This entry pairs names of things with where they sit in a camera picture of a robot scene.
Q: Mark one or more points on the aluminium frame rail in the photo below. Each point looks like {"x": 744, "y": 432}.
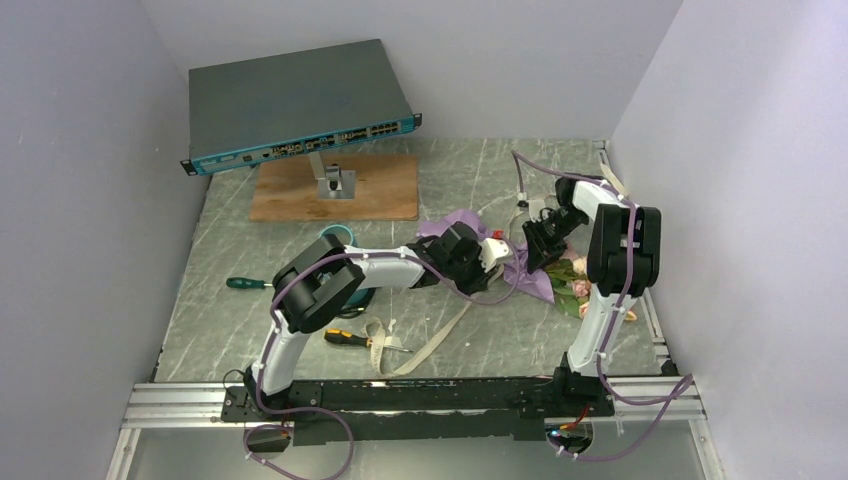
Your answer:
{"x": 199, "y": 405}

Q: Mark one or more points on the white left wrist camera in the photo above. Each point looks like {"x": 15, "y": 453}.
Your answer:
{"x": 494, "y": 252}

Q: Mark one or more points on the purple flower bouquet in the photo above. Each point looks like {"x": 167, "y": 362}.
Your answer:
{"x": 564, "y": 283}

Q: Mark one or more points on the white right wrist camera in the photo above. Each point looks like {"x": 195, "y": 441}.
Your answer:
{"x": 531, "y": 205}

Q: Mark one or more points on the grey teal network switch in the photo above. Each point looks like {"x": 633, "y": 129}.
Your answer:
{"x": 253, "y": 111}

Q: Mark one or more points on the green handled screwdriver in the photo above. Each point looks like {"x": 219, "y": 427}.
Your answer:
{"x": 244, "y": 283}

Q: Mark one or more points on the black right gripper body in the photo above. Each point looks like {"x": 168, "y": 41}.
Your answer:
{"x": 548, "y": 235}

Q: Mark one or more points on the brown wooden board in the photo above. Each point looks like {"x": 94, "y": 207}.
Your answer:
{"x": 386, "y": 189}

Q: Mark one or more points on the orange black screwdriver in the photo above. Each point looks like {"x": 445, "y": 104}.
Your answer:
{"x": 345, "y": 338}

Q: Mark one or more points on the grey metal stand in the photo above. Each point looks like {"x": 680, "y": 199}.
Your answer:
{"x": 333, "y": 182}

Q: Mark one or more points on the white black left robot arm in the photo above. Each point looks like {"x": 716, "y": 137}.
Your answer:
{"x": 313, "y": 288}

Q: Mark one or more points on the teal vase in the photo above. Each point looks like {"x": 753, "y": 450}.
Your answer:
{"x": 360, "y": 300}

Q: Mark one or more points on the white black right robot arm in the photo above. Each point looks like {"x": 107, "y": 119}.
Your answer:
{"x": 623, "y": 259}

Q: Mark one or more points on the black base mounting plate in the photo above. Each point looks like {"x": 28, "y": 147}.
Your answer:
{"x": 321, "y": 411}

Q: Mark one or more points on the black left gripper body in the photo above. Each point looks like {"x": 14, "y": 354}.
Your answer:
{"x": 468, "y": 274}

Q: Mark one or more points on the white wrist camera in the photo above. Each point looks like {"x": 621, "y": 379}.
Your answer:
{"x": 494, "y": 252}
{"x": 531, "y": 205}

